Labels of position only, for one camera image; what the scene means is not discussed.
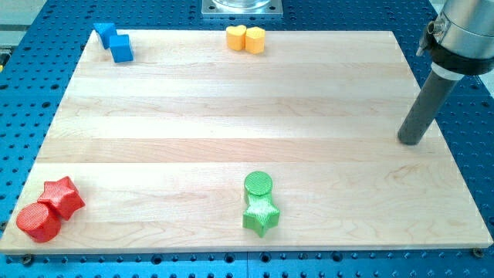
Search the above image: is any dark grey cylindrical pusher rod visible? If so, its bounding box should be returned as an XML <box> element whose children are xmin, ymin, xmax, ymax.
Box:
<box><xmin>398</xmin><ymin>71</ymin><xmax>458</xmax><ymax>145</ymax></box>

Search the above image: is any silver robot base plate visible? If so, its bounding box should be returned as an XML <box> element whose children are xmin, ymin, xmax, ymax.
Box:
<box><xmin>201</xmin><ymin>0</ymin><xmax>283</xmax><ymax>18</ymax></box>

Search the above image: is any red star block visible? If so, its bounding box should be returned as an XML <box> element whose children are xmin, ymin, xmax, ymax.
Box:
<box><xmin>37</xmin><ymin>176</ymin><xmax>86</xmax><ymax>221</ymax></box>

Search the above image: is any blue cube block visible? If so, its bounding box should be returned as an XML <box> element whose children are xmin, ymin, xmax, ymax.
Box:
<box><xmin>109</xmin><ymin>34</ymin><xmax>134</xmax><ymax>63</ymax></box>

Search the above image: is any yellow heart block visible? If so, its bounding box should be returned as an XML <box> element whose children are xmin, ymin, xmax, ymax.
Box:
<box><xmin>225</xmin><ymin>25</ymin><xmax>247</xmax><ymax>51</ymax></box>

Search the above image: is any green cylinder block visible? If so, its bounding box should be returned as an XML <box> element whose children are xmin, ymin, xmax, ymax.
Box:
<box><xmin>244</xmin><ymin>171</ymin><xmax>273</xmax><ymax>204</ymax></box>

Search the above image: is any blue triangle block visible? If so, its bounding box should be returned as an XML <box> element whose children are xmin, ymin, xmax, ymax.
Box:
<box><xmin>93</xmin><ymin>22</ymin><xmax>117</xmax><ymax>49</ymax></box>

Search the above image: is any light wooden board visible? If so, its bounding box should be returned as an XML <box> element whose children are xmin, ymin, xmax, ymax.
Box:
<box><xmin>1</xmin><ymin>30</ymin><xmax>492</xmax><ymax>254</ymax></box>

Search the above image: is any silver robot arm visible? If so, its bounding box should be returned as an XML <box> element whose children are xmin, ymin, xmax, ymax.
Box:
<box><xmin>416</xmin><ymin>0</ymin><xmax>493</xmax><ymax>81</ymax></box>

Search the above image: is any yellow hexagon block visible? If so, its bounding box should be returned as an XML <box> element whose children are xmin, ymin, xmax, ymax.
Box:
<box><xmin>245</xmin><ymin>27</ymin><xmax>266</xmax><ymax>54</ymax></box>

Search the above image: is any green star block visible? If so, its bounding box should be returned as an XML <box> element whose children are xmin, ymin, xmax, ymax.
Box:
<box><xmin>242</xmin><ymin>193</ymin><xmax>280</xmax><ymax>238</ymax></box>

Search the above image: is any red cylinder block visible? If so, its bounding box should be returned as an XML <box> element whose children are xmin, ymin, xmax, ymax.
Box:
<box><xmin>16</xmin><ymin>202</ymin><xmax>61</xmax><ymax>242</ymax></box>

